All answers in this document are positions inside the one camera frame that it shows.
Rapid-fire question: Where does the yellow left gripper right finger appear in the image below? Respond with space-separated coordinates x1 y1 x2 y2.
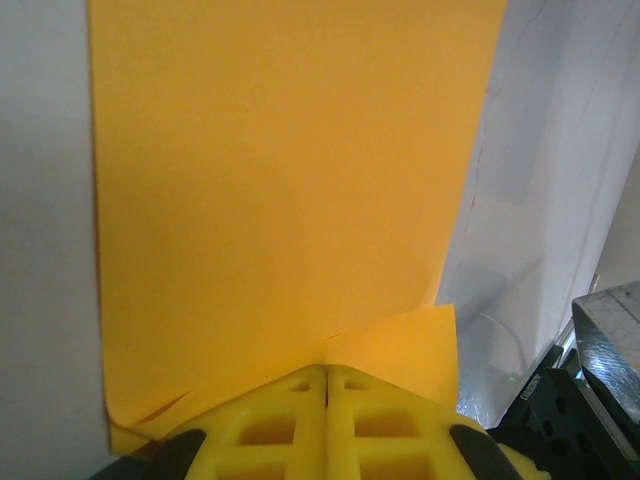
326 364 501 480

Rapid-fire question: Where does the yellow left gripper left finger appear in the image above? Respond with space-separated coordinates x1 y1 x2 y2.
172 364 328 480

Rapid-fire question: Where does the orange paper sheet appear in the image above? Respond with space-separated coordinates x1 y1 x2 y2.
88 0 509 456

